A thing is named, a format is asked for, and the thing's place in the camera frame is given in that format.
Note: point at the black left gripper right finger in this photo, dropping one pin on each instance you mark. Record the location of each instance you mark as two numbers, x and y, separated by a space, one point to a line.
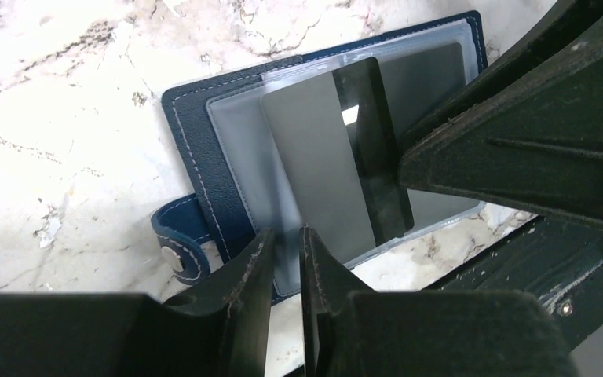
351 329

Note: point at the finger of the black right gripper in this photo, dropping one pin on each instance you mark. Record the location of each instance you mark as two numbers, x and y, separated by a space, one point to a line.
515 73
536 146

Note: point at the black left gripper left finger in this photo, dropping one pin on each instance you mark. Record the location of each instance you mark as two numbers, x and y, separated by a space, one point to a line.
218 327

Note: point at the navy blue card holder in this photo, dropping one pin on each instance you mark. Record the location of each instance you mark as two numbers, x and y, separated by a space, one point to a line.
240 186

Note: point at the grey card from holder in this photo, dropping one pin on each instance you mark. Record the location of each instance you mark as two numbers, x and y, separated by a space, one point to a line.
335 139

